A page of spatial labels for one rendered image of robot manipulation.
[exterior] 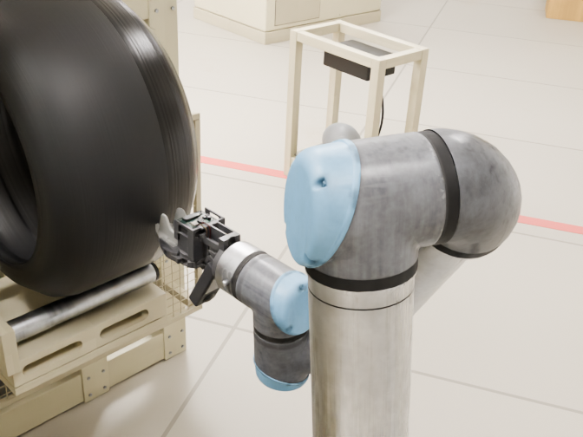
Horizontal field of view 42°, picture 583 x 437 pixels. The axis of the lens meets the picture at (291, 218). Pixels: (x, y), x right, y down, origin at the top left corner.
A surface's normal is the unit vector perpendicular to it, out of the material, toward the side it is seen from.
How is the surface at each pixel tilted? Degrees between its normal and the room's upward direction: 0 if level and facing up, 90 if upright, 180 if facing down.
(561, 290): 0
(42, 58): 40
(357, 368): 86
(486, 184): 63
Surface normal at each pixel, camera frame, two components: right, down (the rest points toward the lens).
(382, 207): 0.26, 0.15
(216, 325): 0.04, -0.87
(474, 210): 0.45, 0.38
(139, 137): 0.68, 0.07
